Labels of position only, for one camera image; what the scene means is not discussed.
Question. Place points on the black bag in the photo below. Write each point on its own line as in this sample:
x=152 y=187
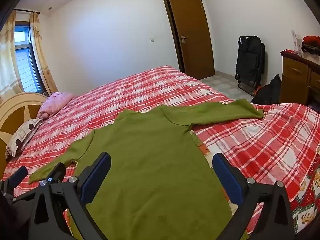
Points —
x=268 y=92

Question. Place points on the cream wooden headboard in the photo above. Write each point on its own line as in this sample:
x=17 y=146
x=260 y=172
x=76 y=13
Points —
x=15 y=110

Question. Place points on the green striped knit sweater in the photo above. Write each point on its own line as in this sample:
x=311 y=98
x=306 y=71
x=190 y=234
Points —
x=150 y=167

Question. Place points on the red flat box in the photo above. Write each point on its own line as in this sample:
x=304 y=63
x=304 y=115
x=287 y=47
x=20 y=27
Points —
x=291 y=52

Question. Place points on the black folding chair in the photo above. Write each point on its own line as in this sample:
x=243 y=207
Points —
x=250 y=60

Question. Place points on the dark door frame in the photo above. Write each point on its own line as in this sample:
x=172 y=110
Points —
x=172 y=30

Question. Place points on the red plaid bedsheet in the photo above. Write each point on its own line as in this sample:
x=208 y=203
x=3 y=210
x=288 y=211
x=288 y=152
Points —
x=125 y=92

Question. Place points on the dark curtain rod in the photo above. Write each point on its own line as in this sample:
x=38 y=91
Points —
x=27 y=11

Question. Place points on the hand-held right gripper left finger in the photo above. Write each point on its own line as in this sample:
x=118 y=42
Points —
x=96 y=180

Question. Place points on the red green printed blanket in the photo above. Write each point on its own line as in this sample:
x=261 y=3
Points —
x=307 y=205

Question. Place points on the brown wooden desk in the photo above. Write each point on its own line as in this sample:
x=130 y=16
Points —
x=295 y=80

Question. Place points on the pink pillow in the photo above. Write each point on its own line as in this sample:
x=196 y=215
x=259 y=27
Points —
x=56 y=102

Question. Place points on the brown white patterned pillow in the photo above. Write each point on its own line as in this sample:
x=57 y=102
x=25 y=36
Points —
x=22 y=136

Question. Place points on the orange cloth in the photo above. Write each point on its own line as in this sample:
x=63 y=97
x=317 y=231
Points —
x=258 y=89

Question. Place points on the brown wooden door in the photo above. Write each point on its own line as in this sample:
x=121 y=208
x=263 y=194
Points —
x=192 y=35

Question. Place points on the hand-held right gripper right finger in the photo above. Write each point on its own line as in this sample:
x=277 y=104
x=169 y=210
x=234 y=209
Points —
x=228 y=180

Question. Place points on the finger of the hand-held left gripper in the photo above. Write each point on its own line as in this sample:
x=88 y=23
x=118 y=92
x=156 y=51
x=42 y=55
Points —
x=18 y=175
x=58 y=171

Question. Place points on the window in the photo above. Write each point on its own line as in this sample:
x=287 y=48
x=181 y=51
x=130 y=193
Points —
x=25 y=62

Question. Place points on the pile of red dark clothes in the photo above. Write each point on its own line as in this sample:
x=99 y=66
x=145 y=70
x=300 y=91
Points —
x=311 y=43

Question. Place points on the white card box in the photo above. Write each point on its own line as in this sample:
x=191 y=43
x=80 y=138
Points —
x=296 y=40

